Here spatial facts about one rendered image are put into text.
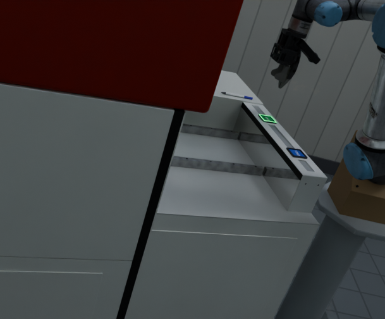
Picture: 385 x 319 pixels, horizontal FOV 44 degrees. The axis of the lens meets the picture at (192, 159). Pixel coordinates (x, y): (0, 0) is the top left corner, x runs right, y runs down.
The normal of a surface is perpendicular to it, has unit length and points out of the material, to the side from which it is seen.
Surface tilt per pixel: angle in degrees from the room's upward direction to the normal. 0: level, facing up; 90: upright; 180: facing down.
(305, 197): 90
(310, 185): 90
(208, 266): 90
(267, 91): 90
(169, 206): 0
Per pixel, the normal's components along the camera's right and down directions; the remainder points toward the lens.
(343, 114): 0.00, 0.47
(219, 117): 0.25, 0.51
